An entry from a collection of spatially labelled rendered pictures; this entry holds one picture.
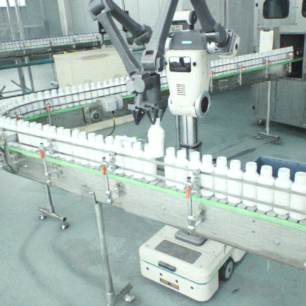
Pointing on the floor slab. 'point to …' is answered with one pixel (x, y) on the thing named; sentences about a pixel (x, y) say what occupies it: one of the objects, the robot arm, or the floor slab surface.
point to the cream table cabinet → (91, 76)
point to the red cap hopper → (16, 42)
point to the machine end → (280, 31)
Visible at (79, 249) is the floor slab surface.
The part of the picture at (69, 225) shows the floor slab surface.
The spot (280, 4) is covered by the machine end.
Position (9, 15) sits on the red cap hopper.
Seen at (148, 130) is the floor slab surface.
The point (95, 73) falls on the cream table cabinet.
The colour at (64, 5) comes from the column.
